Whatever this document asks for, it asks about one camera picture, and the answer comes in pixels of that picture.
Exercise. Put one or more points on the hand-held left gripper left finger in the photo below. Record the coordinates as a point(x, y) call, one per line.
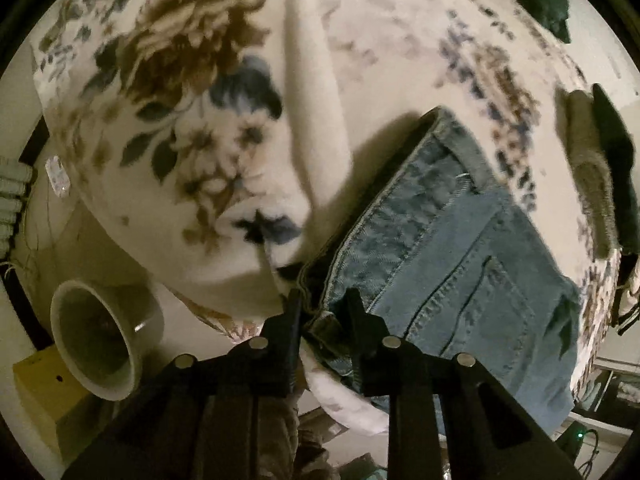
point(291, 327)

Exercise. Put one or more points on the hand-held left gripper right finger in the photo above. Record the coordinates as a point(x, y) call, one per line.
point(357, 327)

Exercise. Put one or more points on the blue denim pants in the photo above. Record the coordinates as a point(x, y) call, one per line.
point(440, 260)

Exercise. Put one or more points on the white ceramic cup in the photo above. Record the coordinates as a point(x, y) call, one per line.
point(95, 337)

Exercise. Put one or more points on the floral printed blanket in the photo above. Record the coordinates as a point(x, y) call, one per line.
point(260, 110)

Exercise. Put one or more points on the yellow box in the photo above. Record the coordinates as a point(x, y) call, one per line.
point(42, 392)

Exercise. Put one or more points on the clear plastic tag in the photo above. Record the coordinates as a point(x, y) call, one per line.
point(57, 176)

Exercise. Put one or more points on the dark green garment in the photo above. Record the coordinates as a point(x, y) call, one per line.
point(617, 160)

